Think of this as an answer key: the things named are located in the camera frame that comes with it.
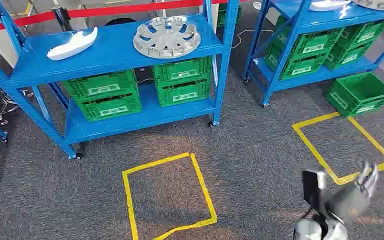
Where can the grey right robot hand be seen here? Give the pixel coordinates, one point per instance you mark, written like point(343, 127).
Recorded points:
point(351, 202)

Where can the silver wheel hubcap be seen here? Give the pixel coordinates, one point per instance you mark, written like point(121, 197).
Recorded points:
point(377, 4)
point(152, 49)

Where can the yellow floor tape square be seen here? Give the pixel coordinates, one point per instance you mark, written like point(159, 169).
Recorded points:
point(127, 198)
point(311, 145)

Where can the white plastic car part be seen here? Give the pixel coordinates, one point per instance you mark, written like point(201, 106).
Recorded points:
point(72, 44)
point(328, 5)

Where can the black round base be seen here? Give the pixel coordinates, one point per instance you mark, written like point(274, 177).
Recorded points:
point(119, 21)

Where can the red barrier belt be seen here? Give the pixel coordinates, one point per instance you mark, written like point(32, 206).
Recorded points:
point(96, 11)

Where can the black stool with chrome base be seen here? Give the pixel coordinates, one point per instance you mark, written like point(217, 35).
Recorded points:
point(0, 104)

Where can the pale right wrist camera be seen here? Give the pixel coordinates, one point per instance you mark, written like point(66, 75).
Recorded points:
point(311, 190)

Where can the black stanchion post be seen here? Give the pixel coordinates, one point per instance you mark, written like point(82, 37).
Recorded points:
point(62, 18)

